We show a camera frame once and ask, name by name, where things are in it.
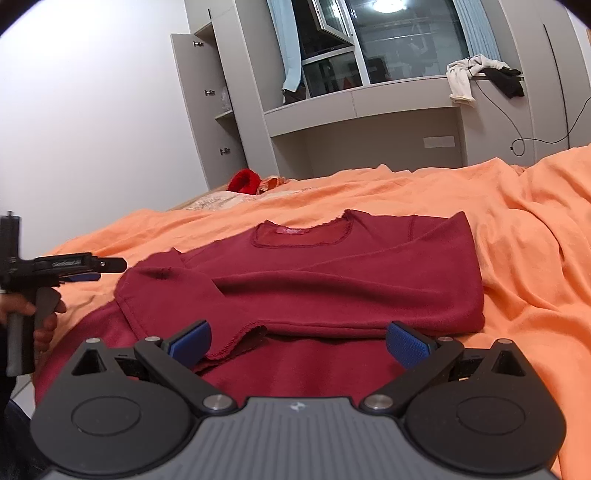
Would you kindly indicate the light blue right curtain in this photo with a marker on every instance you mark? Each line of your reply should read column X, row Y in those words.
column 477, row 29

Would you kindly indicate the light blue left curtain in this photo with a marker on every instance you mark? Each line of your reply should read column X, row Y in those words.
column 285, row 25

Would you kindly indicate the black cloth on ledge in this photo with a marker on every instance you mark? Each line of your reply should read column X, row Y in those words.
column 506, row 80

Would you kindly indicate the window with white frame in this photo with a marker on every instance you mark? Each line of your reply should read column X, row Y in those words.
column 348, row 44

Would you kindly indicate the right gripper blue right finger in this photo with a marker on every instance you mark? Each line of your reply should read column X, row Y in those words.
column 427, row 362

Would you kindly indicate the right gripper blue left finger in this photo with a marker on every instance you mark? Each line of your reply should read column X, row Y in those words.
column 171, row 361

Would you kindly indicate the red plush item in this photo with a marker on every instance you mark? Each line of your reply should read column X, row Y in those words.
column 245, row 181

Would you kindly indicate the light blue curtain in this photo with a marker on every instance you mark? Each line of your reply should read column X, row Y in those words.
column 477, row 29
column 285, row 25

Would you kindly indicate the orange bed sheet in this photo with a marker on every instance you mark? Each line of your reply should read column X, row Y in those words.
column 531, row 230

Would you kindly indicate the maroon knit sweater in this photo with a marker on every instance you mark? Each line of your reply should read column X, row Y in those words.
column 297, row 312

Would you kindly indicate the grey wardrobe cabinet unit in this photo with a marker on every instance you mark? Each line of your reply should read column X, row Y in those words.
column 411, row 123

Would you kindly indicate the floral peach pillow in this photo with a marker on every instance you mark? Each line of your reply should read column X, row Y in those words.
column 222, row 199

